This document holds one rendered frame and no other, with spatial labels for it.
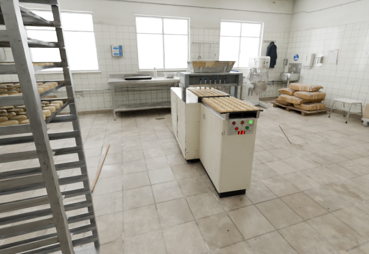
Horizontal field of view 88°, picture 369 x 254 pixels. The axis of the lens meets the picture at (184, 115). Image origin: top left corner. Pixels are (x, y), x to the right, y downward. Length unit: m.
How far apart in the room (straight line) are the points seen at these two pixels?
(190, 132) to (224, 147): 0.72
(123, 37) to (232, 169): 4.13
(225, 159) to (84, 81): 4.15
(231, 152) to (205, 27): 4.31
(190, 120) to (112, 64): 3.25
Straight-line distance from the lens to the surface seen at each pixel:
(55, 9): 1.15
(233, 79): 2.51
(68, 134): 1.20
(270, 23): 6.79
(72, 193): 1.37
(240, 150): 1.88
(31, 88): 0.70
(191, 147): 2.48
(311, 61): 6.50
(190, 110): 2.30
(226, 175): 1.95
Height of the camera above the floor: 1.35
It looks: 17 degrees down
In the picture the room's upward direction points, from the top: straight up
